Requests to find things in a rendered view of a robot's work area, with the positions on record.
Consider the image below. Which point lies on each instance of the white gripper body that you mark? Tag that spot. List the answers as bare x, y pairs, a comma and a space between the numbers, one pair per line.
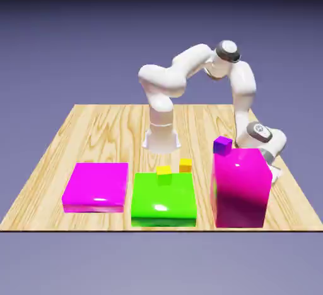
276, 174

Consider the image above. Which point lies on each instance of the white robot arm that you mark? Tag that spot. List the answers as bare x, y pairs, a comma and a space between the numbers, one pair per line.
161, 80

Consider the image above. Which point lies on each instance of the small purple cube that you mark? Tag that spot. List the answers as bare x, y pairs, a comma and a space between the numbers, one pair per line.
222, 145

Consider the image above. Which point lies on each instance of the small orange cube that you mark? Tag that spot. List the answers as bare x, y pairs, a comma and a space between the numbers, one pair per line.
185, 165

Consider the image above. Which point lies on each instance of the small yellow cube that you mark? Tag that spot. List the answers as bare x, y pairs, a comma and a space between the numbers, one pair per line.
164, 175

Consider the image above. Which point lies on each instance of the large tall magenta box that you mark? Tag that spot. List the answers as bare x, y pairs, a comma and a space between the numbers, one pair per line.
239, 189

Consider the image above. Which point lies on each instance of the large green box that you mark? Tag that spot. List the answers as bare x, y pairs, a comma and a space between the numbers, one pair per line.
164, 199

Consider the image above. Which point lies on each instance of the large flat magenta box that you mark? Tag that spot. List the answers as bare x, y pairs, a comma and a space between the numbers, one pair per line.
97, 183

